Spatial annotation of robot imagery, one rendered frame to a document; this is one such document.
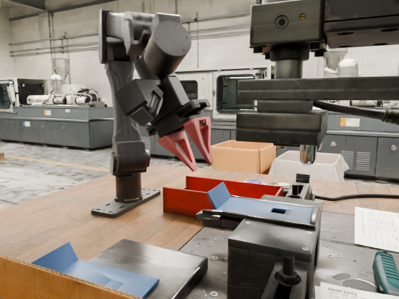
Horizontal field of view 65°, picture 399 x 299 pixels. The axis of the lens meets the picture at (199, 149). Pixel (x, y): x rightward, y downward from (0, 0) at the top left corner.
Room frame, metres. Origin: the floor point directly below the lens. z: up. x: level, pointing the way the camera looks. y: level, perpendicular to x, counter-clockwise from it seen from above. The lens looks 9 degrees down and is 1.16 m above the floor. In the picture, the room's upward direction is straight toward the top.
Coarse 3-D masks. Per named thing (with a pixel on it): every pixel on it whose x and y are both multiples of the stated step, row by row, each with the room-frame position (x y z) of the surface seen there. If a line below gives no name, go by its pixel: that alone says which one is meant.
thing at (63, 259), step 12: (60, 252) 0.41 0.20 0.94; (72, 252) 0.43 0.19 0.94; (36, 264) 0.38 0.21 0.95; (48, 264) 0.39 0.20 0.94; (60, 264) 0.40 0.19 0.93; (72, 264) 0.41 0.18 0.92; (84, 264) 0.41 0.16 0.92; (96, 264) 0.41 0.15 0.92; (84, 276) 0.38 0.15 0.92; (96, 276) 0.38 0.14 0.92; (108, 276) 0.38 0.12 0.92; (120, 276) 0.38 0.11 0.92; (132, 276) 0.38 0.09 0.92; (144, 276) 0.38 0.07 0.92; (120, 288) 0.36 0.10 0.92; (132, 288) 0.36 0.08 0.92; (144, 288) 0.36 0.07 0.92
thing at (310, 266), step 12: (228, 252) 0.37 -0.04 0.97; (240, 252) 0.36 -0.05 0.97; (252, 252) 0.35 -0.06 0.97; (228, 264) 0.37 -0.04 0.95; (240, 264) 0.36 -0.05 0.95; (252, 264) 0.35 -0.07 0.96; (264, 264) 0.35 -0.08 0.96; (300, 264) 0.33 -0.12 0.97; (312, 264) 0.35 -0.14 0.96; (228, 276) 0.37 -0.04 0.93; (240, 276) 0.36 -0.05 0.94; (252, 276) 0.35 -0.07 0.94; (264, 276) 0.35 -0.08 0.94; (312, 276) 0.37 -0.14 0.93; (228, 288) 0.37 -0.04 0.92; (240, 288) 0.36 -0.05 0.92; (252, 288) 0.35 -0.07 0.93; (264, 288) 0.35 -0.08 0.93; (312, 288) 0.38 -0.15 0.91
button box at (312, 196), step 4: (272, 184) 0.82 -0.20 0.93; (276, 184) 0.82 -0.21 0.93; (284, 188) 0.77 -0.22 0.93; (288, 188) 0.77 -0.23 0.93; (284, 192) 0.75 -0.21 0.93; (312, 192) 0.75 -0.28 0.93; (284, 196) 0.75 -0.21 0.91; (312, 196) 0.75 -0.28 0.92; (316, 196) 0.75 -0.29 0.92; (320, 196) 0.75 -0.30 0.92; (324, 196) 0.75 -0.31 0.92; (340, 196) 0.77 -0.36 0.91; (344, 196) 0.78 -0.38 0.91; (348, 196) 0.78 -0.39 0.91; (352, 196) 0.78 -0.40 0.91; (356, 196) 0.79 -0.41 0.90; (360, 196) 0.79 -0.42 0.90; (364, 196) 0.79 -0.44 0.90; (368, 196) 0.79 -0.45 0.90; (372, 196) 0.79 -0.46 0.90; (376, 196) 0.79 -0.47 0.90; (380, 196) 0.79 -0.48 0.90; (384, 196) 0.79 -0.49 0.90; (388, 196) 0.79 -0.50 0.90; (392, 196) 0.78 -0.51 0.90; (396, 196) 0.78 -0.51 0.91; (312, 200) 0.75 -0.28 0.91; (324, 200) 0.75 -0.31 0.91; (328, 200) 0.75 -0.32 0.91; (332, 200) 0.75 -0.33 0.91; (336, 200) 0.76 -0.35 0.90
